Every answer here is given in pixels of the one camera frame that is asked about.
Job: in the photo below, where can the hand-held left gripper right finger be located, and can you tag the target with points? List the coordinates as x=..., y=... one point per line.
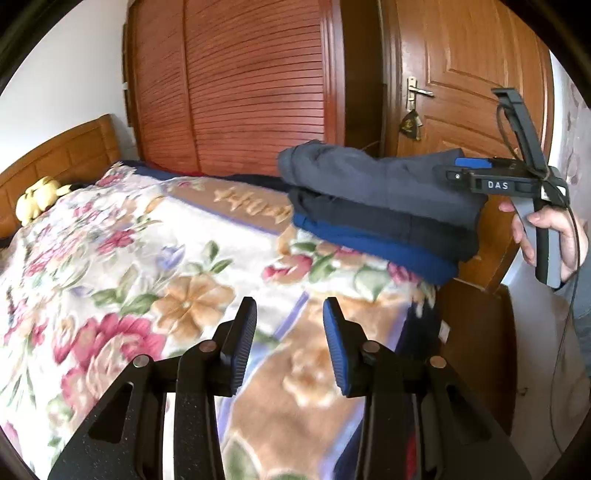
x=339, y=346

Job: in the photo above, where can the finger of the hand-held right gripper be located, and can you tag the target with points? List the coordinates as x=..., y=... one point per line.
x=471, y=163

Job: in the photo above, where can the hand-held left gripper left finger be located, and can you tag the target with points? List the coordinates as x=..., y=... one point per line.
x=240, y=341

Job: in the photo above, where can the black jacket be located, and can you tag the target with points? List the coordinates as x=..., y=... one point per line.
x=369, y=184

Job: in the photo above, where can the person's right forearm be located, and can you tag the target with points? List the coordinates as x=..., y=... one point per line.
x=581, y=295

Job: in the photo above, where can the person's right hand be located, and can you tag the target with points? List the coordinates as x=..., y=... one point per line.
x=572, y=240

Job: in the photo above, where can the hanging key tag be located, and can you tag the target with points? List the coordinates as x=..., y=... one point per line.
x=410, y=124

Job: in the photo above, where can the blue folded garment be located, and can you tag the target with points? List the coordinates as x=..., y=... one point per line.
x=406, y=264

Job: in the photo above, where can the wooden door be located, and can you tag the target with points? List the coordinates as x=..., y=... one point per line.
x=461, y=46

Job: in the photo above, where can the floral blanket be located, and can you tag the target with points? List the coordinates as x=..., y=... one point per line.
x=138, y=277

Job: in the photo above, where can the wooden bed footboard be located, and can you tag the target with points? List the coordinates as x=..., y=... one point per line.
x=475, y=346

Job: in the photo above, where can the wooden louvred wardrobe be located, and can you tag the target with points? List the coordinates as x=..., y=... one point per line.
x=254, y=92

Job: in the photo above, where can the yellow plush toy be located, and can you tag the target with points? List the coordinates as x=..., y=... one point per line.
x=39, y=196

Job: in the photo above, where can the wooden bed headboard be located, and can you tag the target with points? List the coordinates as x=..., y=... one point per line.
x=69, y=152

